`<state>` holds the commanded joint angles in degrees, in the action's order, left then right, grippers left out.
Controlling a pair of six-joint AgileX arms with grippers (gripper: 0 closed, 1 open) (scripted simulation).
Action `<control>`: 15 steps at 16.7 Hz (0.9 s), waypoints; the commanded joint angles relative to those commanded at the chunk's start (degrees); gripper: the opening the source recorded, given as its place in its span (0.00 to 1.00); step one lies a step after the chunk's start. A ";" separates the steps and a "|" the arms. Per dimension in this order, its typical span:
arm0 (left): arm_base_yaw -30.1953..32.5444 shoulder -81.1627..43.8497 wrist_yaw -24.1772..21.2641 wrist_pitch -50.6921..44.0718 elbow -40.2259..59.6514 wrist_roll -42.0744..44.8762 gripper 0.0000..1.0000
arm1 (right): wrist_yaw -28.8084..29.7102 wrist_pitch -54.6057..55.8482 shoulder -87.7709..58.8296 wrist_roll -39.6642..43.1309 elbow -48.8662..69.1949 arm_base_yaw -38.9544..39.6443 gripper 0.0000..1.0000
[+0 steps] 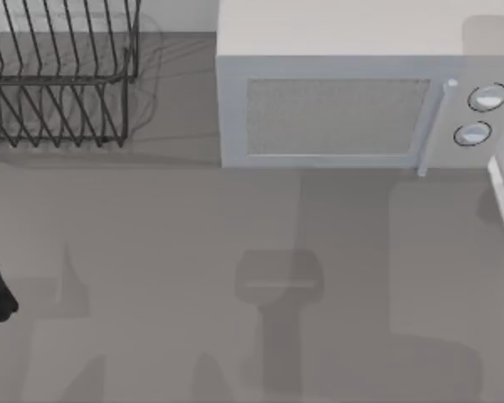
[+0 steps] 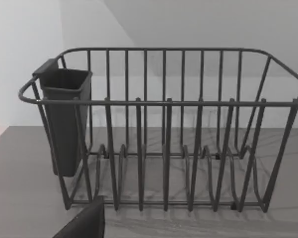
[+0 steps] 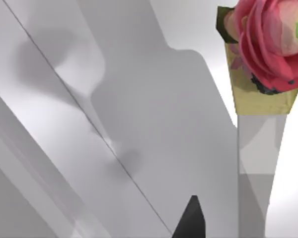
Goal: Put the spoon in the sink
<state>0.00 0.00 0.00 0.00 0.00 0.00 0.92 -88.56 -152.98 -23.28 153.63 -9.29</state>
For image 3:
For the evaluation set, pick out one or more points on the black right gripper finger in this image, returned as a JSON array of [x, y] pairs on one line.
[[192, 220]]

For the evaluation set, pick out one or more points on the pink flower in yellow pot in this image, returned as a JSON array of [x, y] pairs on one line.
[[265, 62]]

